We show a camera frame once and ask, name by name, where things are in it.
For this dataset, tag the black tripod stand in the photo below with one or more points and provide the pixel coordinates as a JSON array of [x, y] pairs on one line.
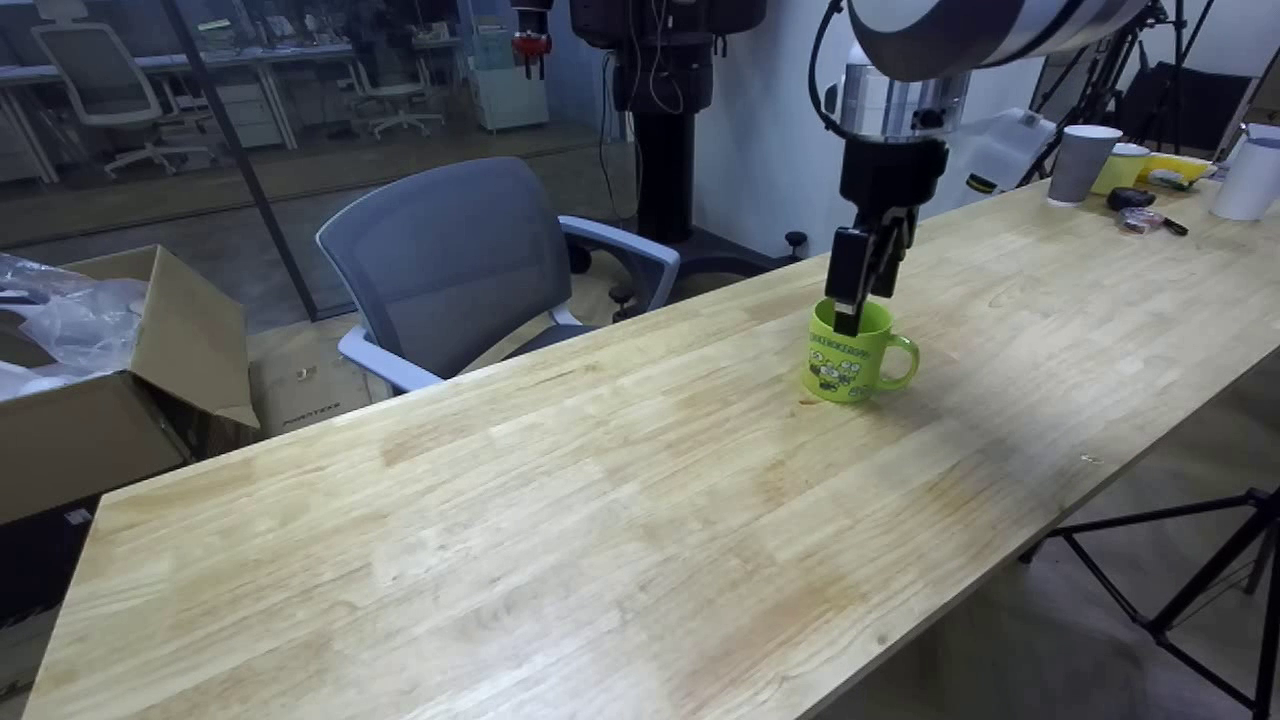
[[1262, 506]]

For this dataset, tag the grey office chair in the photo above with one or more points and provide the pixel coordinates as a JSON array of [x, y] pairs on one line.
[[444, 262]]

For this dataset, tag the grey paper cup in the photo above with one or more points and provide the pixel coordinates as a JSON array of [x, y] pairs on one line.
[[1076, 165]]

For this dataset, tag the white cylindrical cup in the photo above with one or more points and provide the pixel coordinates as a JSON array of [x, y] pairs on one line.
[[1246, 172]]

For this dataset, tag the clear plastic wrapping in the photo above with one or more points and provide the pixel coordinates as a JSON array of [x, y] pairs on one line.
[[66, 320]]

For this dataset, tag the pale green cabinet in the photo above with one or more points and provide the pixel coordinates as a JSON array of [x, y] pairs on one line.
[[507, 94]]

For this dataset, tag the black slanted pole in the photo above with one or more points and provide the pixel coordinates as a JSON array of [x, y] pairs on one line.
[[243, 160]]

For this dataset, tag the white mesh office chair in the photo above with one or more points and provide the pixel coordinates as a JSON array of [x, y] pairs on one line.
[[101, 87]]

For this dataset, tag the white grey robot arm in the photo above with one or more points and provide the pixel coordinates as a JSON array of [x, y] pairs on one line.
[[934, 35]]

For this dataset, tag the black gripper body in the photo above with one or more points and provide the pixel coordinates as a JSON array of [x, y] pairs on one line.
[[890, 172]]

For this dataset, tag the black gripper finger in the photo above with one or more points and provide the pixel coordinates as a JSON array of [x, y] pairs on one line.
[[849, 273], [898, 253]]

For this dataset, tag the yellow flat object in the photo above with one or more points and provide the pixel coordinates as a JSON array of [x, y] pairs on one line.
[[1183, 171]]

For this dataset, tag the white swivel chair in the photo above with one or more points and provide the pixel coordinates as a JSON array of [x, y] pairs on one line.
[[385, 94]]

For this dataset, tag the brown cardboard box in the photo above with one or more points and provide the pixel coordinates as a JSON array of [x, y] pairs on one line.
[[93, 432]]

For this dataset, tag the green plastic mug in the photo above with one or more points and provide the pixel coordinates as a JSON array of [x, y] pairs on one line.
[[846, 367]]

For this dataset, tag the small black tool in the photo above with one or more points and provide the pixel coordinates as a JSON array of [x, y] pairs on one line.
[[1130, 202]]

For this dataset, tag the black bag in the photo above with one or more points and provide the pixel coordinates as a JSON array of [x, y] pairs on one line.
[[1183, 107]]

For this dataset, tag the white drawer pedestal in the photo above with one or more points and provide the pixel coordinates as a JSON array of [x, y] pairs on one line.
[[254, 115]]

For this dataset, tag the small yellow container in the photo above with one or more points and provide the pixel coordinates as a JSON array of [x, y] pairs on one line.
[[1126, 165]]

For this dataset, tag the red hanging object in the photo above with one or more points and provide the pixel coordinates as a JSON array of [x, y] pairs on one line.
[[534, 41]]

